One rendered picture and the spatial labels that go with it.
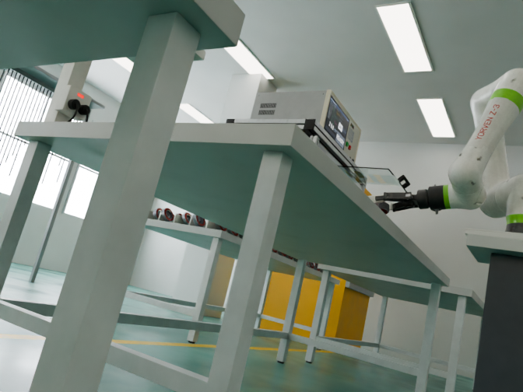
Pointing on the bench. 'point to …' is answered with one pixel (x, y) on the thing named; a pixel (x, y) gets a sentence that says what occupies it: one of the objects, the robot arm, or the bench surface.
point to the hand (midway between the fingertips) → (376, 203)
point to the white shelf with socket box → (65, 101)
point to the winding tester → (305, 111)
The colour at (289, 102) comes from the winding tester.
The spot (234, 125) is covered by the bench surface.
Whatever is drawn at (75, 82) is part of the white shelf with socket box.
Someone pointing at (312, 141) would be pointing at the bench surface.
